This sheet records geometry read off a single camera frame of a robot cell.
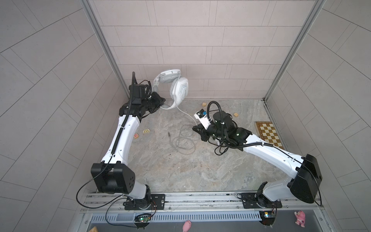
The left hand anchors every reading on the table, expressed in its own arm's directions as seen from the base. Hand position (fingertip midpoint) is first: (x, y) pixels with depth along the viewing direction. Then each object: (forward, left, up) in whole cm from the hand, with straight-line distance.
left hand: (168, 95), depth 75 cm
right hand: (-15, -13, -9) cm, 22 cm away
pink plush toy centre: (-53, -11, -29) cm, 61 cm away
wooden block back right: (+12, -45, -32) cm, 57 cm away
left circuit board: (-50, +9, -27) cm, 58 cm away
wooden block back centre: (+22, -22, -31) cm, 44 cm away
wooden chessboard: (-4, -62, -29) cm, 69 cm away
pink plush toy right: (-49, -63, -28) cm, 85 cm away
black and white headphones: (-28, -25, +1) cm, 37 cm away
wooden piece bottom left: (-55, +31, -29) cm, 69 cm away
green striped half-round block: (-3, +18, -30) cm, 36 cm away
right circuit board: (-50, -49, -32) cm, 77 cm away
